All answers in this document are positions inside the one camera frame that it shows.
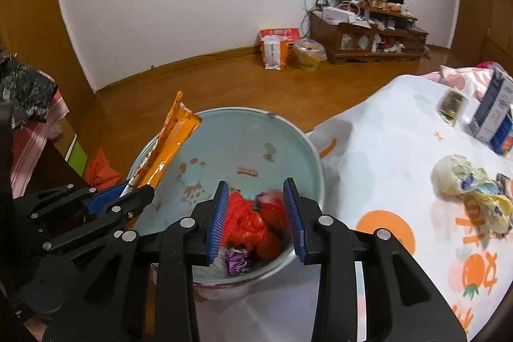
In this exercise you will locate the white fruit print sheet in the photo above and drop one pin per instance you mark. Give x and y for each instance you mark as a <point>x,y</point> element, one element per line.
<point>380,165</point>

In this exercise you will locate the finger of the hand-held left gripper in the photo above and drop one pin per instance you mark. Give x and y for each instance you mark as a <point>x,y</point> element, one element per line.
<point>104,199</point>
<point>120,207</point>

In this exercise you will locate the purple wrapper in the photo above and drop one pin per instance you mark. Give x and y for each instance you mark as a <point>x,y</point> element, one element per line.
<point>238,264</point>

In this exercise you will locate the yellow printed packet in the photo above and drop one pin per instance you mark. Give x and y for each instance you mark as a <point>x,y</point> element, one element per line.
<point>493,209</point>

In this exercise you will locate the orange bag on floor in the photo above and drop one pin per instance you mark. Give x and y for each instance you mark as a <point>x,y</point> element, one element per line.
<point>102,171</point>

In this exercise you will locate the orange cardboard box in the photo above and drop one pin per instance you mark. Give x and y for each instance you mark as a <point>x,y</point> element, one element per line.
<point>280,32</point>

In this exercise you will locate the pink striped cloth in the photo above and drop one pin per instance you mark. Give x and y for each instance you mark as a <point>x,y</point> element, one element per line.
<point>32,149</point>

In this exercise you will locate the teal enamel basin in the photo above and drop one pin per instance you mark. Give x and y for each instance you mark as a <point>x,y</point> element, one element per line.
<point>240,141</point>

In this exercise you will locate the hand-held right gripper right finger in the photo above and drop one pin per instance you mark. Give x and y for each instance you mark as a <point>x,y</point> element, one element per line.
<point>294,224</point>

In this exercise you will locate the green board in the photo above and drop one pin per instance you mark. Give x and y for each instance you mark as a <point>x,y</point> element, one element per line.
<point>77,157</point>

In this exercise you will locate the wooden wardrobe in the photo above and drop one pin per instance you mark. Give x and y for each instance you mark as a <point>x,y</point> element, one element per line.
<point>503,17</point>

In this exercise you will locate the pink printed blanket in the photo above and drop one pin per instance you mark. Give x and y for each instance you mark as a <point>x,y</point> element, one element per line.
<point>461,79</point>

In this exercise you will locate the dark wooden furniture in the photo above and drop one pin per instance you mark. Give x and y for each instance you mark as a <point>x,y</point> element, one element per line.
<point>52,173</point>

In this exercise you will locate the small dark wrapper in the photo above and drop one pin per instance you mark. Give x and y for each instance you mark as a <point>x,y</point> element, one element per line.
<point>505,183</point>

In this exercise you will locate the crumpled pale wrapper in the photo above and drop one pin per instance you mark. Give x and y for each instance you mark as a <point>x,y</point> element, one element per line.
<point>457,173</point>

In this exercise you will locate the yellow bucket with plastic liner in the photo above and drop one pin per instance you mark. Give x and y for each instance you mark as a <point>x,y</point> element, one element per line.
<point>308,57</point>

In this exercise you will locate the wooden television cabinet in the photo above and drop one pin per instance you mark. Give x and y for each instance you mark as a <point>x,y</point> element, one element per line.
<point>332,41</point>

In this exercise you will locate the wooden door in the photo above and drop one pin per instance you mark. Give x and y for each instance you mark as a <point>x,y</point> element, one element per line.
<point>471,5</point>

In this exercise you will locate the black patterned cloth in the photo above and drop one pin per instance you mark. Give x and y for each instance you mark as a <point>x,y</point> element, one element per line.
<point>24,85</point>

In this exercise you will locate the tall blue white carton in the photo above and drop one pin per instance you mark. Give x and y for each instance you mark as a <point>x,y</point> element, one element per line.
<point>495,105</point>

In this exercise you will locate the white orange paper bag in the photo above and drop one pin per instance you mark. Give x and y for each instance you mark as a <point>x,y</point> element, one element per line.
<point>273,53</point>

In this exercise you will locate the clear plastic bag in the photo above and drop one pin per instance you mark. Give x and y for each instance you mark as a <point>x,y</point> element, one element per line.
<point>218,268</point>

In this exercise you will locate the red crinkled wrapper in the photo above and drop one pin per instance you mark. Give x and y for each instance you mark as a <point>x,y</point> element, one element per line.
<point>244,226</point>

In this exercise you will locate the orange snack wrapper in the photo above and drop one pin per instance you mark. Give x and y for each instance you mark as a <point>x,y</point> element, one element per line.
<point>172,141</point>

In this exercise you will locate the white flat box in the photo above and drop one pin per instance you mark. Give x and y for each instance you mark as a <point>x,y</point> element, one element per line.
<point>338,14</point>

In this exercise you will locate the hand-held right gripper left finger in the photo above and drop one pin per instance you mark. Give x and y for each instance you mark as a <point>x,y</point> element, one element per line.
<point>218,226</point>

